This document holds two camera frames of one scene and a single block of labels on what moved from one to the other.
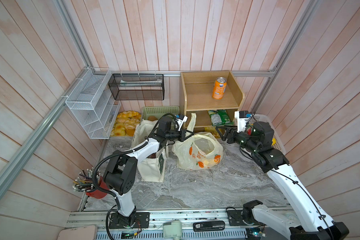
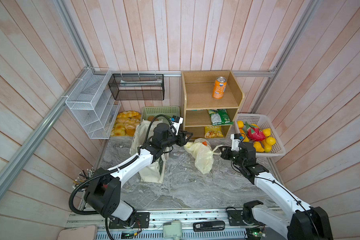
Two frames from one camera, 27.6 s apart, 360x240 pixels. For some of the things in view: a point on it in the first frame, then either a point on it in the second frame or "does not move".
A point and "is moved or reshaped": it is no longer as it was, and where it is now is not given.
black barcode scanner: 209,226 does not move
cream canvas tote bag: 153,168 does not move
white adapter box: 172,229 does not move
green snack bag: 220,117 does not move
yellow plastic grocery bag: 199,150 is moved or reshaped
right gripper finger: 229,135 to 226,152
